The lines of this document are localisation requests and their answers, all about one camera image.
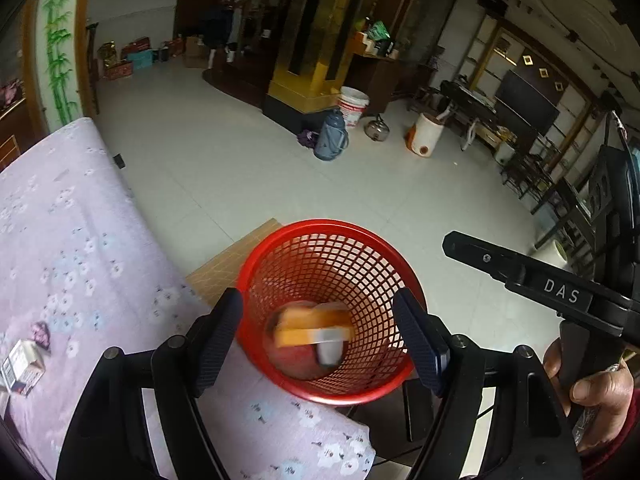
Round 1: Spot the blue grey thermos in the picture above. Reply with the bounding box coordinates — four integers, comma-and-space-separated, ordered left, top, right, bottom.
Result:
314, 110, 349, 162

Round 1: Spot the white orange appliance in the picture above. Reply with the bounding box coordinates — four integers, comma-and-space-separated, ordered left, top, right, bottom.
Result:
405, 113, 444, 158

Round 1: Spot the purple floral bed sheet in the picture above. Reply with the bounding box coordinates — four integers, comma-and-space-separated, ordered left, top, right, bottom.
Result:
1, 118, 375, 479

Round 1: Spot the white blue medicine box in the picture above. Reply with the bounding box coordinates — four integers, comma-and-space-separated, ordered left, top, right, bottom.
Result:
1, 339, 46, 396

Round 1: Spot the orange medicine box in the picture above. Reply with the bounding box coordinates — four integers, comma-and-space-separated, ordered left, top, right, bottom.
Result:
273, 304, 355, 348

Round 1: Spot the small purple wrapper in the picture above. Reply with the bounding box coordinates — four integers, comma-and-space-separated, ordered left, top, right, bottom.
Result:
32, 321, 51, 352

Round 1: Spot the person's right hand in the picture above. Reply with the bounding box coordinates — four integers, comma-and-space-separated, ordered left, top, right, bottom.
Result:
544, 339, 634, 453

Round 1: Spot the metal kettle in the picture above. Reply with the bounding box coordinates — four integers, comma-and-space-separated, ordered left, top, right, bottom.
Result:
363, 115, 390, 142

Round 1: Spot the red mesh trash basket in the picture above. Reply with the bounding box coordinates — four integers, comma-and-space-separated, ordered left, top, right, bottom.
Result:
236, 219, 426, 405

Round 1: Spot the black television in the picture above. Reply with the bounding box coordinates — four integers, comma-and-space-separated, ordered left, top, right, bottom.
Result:
495, 70, 560, 134

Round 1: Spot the white plastic bucket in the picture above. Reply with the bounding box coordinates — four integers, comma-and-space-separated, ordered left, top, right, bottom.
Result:
337, 86, 370, 129

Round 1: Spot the cardboard sheet on floor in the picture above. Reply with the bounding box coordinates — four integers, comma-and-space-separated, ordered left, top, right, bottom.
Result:
186, 218, 282, 307

